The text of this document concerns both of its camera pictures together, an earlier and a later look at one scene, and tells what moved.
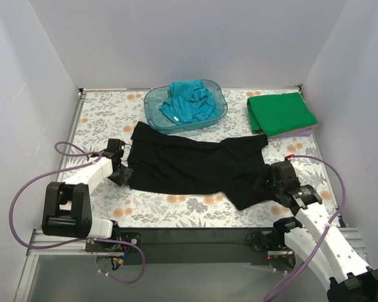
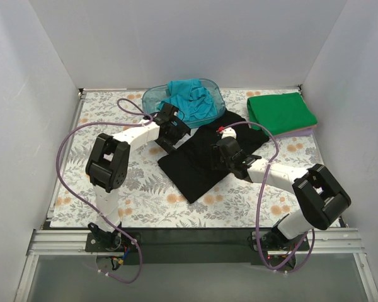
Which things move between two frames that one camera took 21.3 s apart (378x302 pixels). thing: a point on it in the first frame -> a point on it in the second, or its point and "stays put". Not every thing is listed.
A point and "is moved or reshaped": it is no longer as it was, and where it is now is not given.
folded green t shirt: (278, 114) stays put
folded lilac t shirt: (303, 133) stays put
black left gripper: (121, 175) -> (171, 133)
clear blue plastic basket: (160, 119) stays put
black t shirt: (233, 168) is moved or reshaped
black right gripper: (269, 181) -> (222, 157)
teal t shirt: (189, 101) stays put
